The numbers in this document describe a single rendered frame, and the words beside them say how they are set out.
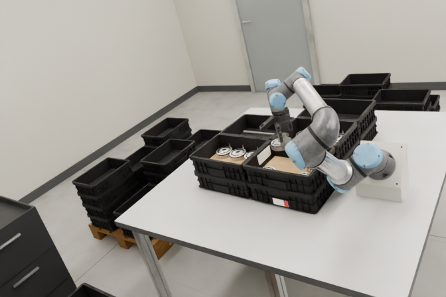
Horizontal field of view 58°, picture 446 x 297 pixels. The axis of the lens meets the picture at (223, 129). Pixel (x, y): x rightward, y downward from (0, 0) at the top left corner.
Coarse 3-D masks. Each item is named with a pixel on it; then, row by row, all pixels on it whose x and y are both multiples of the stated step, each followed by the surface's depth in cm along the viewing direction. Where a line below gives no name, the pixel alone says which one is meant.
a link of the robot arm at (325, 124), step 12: (300, 72) 181; (288, 84) 183; (300, 84) 175; (300, 96) 172; (312, 96) 165; (312, 108) 161; (324, 108) 155; (312, 120) 159; (324, 120) 151; (336, 120) 152; (324, 132) 149; (336, 132) 151
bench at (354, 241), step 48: (432, 144) 230; (192, 192) 245; (336, 192) 211; (432, 192) 193; (144, 240) 243; (192, 240) 203; (240, 240) 195; (288, 240) 187; (336, 240) 179; (384, 240) 172; (336, 288) 158; (384, 288) 150
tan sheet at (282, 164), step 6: (276, 156) 234; (270, 162) 229; (276, 162) 227; (282, 162) 226; (288, 162) 224; (276, 168) 222; (282, 168) 220; (288, 168) 219; (294, 168) 217; (306, 168) 214
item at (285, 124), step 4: (272, 112) 200; (280, 112) 198; (284, 112) 200; (288, 112) 201; (280, 116) 202; (284, 116) 202; (288, 116) 201; (280, 120) 202; (284, 120) 202; (288, 120) 202; (276, 124) 201; (280, 124) 201; (284, 124) 201; (288, 124) 201; (276, 128) 202; (280, 128) 202; (284, 128) 203; (288, 128) 202; (292, 128) 202
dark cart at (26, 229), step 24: (0, 216) 242; (24, 216) 230; (0, 240) 220; (24, 240) 230; (48, 240) 242; (0, 264) 220; (24, 264) 231; (48, 264) 243; (0, 288) 221; (24, 288) 232; (48, 288) 244; (72, 288) 257
